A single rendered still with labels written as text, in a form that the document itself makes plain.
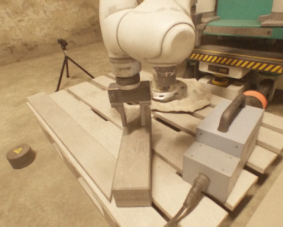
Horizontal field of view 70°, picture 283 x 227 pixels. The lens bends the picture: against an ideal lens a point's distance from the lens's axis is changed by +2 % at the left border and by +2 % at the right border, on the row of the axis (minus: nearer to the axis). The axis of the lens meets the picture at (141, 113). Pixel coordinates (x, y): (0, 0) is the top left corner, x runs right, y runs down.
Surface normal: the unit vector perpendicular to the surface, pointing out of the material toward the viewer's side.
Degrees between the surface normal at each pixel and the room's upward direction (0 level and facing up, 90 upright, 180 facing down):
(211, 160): 0
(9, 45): 90
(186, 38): 97
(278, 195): 0
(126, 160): 0
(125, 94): 90
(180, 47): 96
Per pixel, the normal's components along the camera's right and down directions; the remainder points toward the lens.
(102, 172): -0.09, -0.84
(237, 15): -0.70, 0.44
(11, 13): 0.64, 0.36
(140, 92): -0.04, 0.54
